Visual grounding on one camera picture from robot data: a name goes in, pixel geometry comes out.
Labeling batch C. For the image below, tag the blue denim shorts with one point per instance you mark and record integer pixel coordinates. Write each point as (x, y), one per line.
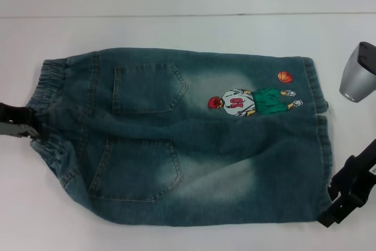
(182, 151)

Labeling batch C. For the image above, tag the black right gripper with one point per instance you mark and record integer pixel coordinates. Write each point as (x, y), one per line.
(357, 180)

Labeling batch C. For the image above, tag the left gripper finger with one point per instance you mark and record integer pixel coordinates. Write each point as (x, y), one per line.
(20, 130)
(17, 113)

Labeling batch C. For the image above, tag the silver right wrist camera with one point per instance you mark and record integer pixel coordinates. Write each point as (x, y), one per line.
(357, 77)

